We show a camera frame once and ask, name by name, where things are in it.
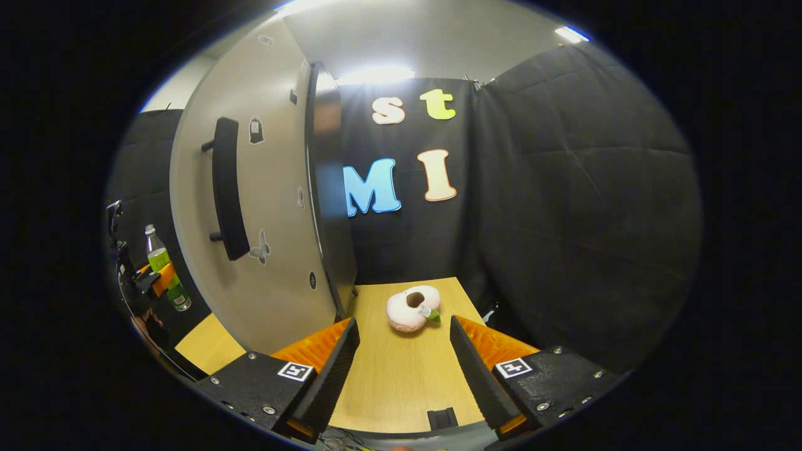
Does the small ceiling light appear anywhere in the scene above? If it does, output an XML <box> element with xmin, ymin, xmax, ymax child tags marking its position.
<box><xmin>337</xmin><ymin>64</ymin><xmax>415</xmax><ymax>86</ymax></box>

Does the black table clamp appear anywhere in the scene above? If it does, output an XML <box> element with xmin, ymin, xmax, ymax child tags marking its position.
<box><xmin>427</xmin><ymin>407</ymin><xmax>459</xmax><ymax>431</ymax></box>

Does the grey cabinet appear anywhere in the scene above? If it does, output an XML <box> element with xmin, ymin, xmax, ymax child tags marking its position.
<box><xmin>305</xmin><ymin>61</ymin><xmax>358</xmax><ymax>320</ymax></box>

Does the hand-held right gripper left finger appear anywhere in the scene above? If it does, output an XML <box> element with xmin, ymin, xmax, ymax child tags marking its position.
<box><xmin>194</xmin><ymin>316</ymin><xmax>361</xmax><ymax>442</ymax></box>

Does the white pink plush toy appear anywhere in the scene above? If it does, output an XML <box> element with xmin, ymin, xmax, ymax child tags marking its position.
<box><xmin>385</xmin><ymin>285</ymin><xmax>442</xmax><ymax>333</ymax></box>

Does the black cabinet door handle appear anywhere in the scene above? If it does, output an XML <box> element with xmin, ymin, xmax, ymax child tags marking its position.
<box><xmin>200</xmin><ymin>117</ymin><xmax>252</xmax><ymax>262</ymax></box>

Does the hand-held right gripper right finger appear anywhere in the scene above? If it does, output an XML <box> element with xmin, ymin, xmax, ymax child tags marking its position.
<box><xmin>450</xmin><ymin>315</ymin><xmax>627</xmax><ymax>441</ymax></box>

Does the beige cabinet door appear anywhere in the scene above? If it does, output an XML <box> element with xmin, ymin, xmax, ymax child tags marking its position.
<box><xmin>170</xmin><ymin>15</ymin><xmax>343</xmax><ymax>356</ymax></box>

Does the green label plastic bottle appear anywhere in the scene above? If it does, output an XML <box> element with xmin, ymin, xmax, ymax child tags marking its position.
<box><xmin>144</xmin><ymin>224</ymin><xmax>192</xmax><ymax>313</ymax></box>

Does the black backdrop cloth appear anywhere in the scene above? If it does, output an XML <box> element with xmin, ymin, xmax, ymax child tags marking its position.
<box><xmin>105</xmin><ymin>43</ymin><xmax>703</xmax><ymax>376</ymax></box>

